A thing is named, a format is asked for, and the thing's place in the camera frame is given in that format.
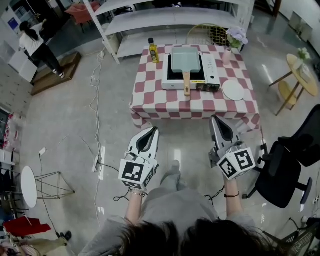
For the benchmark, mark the white plug adapter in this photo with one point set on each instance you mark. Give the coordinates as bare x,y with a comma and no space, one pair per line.
42,151

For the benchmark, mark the person's left forearm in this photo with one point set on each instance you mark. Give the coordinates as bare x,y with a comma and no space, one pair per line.
132,210

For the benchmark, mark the black wrist band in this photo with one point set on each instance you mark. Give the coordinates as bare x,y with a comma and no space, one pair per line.
232,195

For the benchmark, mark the purple flower bunch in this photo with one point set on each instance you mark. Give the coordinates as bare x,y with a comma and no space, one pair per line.
237,37

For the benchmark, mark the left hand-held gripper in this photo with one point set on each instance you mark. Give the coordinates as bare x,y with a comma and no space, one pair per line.
132,172

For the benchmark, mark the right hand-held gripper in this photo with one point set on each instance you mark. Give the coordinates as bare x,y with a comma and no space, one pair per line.
235,162

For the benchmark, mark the round wooden side table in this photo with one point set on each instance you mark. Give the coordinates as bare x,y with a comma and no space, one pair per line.
303,82

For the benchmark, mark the white portable gas stove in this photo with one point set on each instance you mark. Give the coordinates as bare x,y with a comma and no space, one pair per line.
207,72

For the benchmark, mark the black office chair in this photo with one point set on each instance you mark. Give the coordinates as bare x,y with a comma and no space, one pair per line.
280,175

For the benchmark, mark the person's gray sweatshirt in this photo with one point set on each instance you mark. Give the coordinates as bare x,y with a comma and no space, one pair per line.
180,207

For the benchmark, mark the person's right forearm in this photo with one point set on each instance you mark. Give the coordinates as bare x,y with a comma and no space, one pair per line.
232,205

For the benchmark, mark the small potted green plant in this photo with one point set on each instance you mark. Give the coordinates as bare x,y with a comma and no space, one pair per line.
303,53

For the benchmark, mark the wooden floor platform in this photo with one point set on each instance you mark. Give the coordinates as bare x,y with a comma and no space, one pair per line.
62,72

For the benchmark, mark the person's gray trouser leg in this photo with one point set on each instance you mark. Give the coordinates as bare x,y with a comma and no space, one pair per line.
172,176

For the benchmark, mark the white round plate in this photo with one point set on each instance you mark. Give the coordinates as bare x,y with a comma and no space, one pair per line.
233,90

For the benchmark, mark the yellow oil bottle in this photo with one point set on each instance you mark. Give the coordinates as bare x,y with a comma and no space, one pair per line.
154,52

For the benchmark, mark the white power strip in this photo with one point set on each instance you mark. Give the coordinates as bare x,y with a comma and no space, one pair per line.
95,163

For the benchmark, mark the pink vase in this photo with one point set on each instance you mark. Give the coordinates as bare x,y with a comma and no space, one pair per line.
227,57

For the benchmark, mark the pale green rectangular frying pan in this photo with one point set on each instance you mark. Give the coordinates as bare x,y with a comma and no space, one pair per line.
185,60

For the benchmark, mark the red white checkered table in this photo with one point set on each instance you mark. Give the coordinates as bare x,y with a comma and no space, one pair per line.
175,105

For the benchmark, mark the white metal shelf unit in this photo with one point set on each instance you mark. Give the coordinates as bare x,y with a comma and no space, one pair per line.
155,18

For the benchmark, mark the pink armchair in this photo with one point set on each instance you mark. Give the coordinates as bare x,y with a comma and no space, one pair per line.
80,12

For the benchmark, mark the red cloth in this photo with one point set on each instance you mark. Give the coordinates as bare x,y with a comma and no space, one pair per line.
25,226

